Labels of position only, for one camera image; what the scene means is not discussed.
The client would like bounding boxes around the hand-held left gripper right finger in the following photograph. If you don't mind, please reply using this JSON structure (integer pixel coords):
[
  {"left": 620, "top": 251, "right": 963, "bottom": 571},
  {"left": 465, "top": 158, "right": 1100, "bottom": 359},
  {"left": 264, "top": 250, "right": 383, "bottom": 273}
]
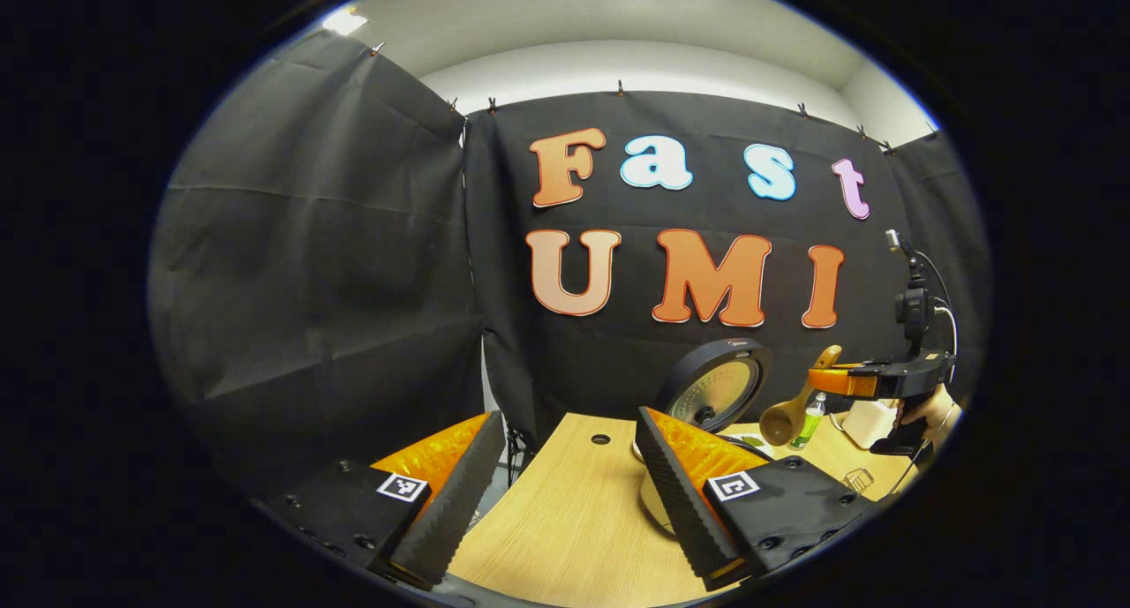
[{"left": 634, "top": 405, "right": 884, "bottom": 591}]

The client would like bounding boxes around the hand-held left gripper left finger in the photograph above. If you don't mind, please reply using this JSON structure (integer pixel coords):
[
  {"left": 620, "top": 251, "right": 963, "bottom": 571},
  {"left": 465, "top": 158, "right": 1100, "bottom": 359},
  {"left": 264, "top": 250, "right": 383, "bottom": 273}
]
[{"left": 252, "top": 409, "right": 509, "bottom": 591}]

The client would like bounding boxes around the wooden spoon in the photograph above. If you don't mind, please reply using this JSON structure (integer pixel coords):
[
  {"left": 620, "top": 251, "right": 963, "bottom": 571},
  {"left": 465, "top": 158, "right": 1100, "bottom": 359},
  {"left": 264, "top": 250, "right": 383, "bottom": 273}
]
[{"left": 759, "top": 344, "right": 842, "bottom": 447}]

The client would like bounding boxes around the black rice cooker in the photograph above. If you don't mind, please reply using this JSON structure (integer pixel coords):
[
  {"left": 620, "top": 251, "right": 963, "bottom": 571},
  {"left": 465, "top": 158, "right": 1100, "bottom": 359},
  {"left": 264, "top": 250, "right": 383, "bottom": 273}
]
[{"left": 631, "top": 339, "right": 773, "bottom": 538}]

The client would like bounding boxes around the white toaster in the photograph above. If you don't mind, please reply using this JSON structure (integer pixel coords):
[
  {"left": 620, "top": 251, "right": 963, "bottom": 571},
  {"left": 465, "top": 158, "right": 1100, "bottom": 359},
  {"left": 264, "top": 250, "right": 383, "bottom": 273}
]
[{"left": 839, "top": 399, "right": 901, "bottom": 450}]

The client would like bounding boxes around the green drink bottle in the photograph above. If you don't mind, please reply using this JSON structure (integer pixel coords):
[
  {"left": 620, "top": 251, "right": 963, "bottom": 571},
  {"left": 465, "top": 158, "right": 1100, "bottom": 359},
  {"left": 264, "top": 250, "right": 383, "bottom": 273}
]
[{"left": 788, "top": 392, "right": 828, "bottom": 451}]

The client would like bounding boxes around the black stand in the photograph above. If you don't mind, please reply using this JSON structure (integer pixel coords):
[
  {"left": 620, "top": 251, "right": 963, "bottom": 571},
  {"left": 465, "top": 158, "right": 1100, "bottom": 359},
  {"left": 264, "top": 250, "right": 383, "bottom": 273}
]
[{"left": 505, "top": 421, "right": 531, "bottom": 485}]

